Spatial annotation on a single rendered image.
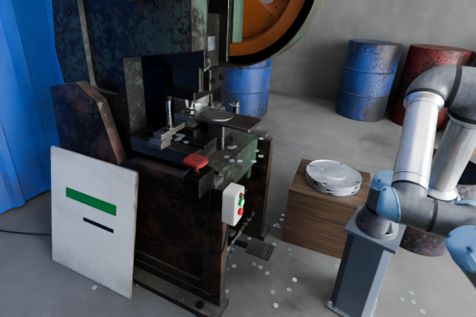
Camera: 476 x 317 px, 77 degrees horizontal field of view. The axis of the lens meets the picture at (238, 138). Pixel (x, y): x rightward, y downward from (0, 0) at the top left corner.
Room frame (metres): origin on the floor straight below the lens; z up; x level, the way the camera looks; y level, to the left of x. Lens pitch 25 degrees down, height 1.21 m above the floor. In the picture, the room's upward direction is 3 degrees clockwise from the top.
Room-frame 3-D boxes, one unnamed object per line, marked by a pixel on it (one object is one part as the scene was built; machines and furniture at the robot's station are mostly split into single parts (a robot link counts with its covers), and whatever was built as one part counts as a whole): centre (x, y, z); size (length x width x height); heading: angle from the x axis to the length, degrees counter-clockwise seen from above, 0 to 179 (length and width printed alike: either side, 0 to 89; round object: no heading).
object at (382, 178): (0.92, -0.56, 0.62); 0.13 x 0.12 x 0.14; 65
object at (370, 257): (0.92, -0.56, 0.23); 0.19 x 0.19 x 0.45; 54
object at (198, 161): (0.82, 0.13, 0.72); 0.07 x 0.06 x 0.08; 66
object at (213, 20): (1.20, 0.17, 1.04); 0.17 x 0.15 x 0.30; 66
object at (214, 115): (1.14, 0.04, 0.72); 0.25 x 0.14 x 0.14; 66
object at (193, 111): (1.21, 0.20, 0.76); 0.15 x 0.09 x 0.05; 156
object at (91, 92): (1.03, 0.44, 0.45); 0.92 x 0.12 x 0.90; 66
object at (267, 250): (1.16, 0.08, 0.14); 0.59 x 0.10 x 0.05; 66
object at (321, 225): (1.40, -0.53, 0.18); 0.40 x 0.38 x 0.35; 70
